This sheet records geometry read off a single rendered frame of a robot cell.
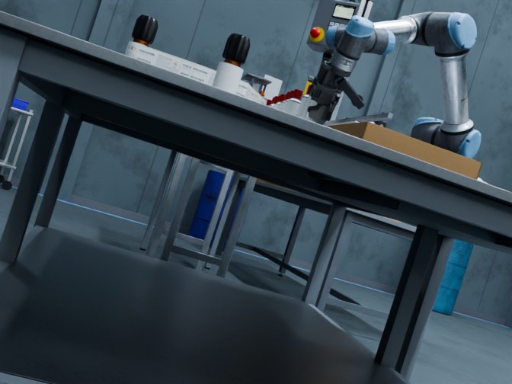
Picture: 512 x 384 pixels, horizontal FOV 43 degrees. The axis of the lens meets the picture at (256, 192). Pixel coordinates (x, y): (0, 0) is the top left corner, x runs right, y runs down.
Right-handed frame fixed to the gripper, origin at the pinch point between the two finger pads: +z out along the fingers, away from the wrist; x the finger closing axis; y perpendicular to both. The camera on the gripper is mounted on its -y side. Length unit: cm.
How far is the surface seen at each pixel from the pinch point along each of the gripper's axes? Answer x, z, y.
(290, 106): -34.8, 10.7, 2.5
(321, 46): -57, -8, -4
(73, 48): 76, -30, 69
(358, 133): 70, -30, 14
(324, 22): -61, -16, -2
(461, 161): 72, -32, -8
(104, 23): -471, 166, 108
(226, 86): -23.9, 7.5, 28.5
